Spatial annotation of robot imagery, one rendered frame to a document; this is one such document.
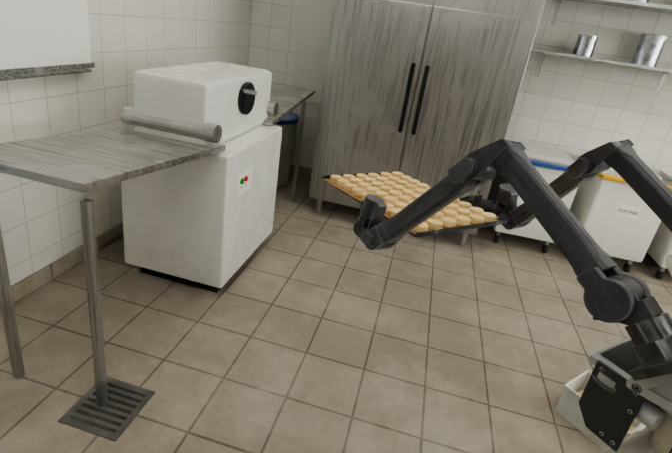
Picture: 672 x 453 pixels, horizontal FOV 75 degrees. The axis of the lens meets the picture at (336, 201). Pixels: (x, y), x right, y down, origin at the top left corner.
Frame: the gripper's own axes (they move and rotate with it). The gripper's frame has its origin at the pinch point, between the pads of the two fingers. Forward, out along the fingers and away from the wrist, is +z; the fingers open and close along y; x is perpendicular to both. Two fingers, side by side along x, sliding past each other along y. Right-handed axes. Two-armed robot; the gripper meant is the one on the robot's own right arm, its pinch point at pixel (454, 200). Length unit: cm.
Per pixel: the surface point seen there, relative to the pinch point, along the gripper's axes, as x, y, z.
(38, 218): -1, -54, 202
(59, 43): -20, 33, 199
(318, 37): -246, 52, 138
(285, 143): -210, -43, 148
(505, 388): -28, -99, -46
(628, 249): -201, -73, -148
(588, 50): -236, 69, -86
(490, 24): -164, 74, -6
